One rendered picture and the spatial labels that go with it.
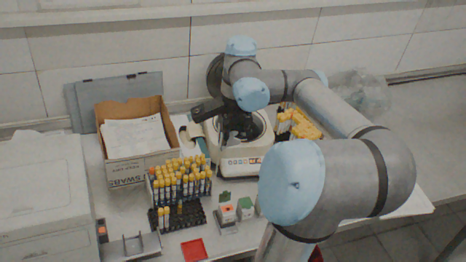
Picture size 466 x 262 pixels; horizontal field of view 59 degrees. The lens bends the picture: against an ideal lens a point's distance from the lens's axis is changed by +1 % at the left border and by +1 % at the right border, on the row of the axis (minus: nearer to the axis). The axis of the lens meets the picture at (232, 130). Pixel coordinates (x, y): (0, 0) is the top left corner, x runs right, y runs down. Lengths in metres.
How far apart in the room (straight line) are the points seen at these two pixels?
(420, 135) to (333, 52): 0.51
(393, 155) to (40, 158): 0.85
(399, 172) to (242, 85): 0.41
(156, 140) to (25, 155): 0.49
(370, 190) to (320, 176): 0.07
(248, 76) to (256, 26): 0.70
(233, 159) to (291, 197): 0.92
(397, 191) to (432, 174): 1.16
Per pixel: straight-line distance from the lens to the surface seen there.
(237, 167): 1.44
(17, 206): 1.06
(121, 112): 1.56
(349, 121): 0.74
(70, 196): 1.05
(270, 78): 0.92
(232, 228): 1.32
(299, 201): 0.54
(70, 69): 1.51
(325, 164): 0.55
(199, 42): 1.53
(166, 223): 1.28
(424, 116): 2.04
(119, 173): 1.37
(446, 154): 1.89
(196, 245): 1.29
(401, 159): 0.62
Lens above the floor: 1.98
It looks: 43 degrees down
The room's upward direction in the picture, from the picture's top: 9 degrees clockwise
